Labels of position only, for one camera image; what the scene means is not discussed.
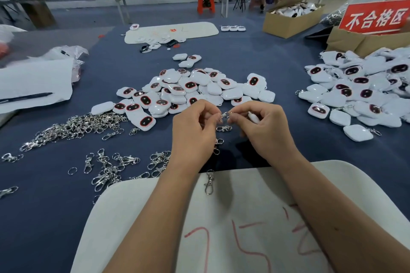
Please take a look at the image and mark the person's left hand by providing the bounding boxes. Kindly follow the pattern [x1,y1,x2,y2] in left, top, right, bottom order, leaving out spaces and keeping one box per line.
[168,99,223,171]

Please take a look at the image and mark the person's right hand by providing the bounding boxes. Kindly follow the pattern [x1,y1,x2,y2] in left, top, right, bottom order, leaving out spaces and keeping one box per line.
[228,101,302,167]

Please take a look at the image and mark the person's right forearm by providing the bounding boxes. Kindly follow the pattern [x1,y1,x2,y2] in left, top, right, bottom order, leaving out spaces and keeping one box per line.
[278,150,410,273]

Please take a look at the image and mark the person's left forearm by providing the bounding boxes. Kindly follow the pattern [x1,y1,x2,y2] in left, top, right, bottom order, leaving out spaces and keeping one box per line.
[104,161,209,273]

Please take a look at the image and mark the white foam board red marks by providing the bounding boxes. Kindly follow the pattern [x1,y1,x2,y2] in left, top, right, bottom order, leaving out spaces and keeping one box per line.
[70,160,410,273]

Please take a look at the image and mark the long white foam board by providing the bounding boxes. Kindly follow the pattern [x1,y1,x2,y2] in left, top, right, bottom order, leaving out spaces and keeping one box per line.
[124,22,220,45]

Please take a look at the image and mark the open cardboard box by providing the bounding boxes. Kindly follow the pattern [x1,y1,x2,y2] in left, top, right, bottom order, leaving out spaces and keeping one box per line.
[263,0,332,39]

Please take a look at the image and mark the flat brown cardboard box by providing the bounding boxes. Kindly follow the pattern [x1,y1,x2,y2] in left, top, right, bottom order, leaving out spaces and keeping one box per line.
[327,25,410,58]

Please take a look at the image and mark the red plastic stool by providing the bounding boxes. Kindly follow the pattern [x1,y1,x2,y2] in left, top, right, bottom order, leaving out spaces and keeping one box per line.
[197,0,216,15]

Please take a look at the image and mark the red sign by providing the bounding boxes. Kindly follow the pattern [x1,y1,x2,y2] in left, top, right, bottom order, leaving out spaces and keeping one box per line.
[338,0,410,35]

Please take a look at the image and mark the white paper sheet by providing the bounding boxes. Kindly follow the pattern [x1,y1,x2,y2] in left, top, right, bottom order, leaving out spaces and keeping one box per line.
[0,58,74,115]

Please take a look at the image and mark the black pen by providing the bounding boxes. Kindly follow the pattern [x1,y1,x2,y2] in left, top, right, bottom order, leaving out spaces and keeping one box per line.
[0,92,53,105]

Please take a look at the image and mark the white plastic bag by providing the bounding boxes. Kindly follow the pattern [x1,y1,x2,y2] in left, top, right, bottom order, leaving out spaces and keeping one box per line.
[0,24,26,43]

